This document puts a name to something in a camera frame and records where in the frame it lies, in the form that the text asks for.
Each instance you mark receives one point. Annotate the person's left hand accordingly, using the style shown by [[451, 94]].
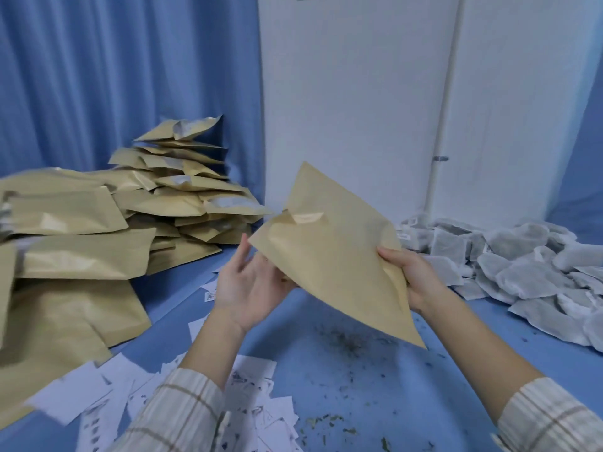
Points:
[[249, 296]]

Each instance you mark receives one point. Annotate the person's right hand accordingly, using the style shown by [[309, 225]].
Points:
[[421, 282]]

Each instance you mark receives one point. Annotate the kraft paper pouch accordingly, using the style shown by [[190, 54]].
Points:
[[339, 249]]

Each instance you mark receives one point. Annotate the pile of white tea bags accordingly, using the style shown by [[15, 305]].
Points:
[[518, 273]]

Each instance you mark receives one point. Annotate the white paper labels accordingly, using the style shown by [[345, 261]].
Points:
[[113, 386]]

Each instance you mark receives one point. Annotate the pile of kraft pouches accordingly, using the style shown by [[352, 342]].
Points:
[[70, 258]]

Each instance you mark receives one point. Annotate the person's right forearm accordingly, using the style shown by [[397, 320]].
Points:
[[509, 381]]

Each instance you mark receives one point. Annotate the person's left forearm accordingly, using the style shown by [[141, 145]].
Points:
[[188, 400]]

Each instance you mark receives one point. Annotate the blue table cover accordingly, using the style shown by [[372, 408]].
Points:
[[400, 386]]

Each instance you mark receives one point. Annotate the blue curtain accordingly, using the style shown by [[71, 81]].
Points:
[[118, 65], [584, 183]]

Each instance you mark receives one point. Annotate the white wall pipe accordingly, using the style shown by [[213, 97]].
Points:
[[445, 89]]

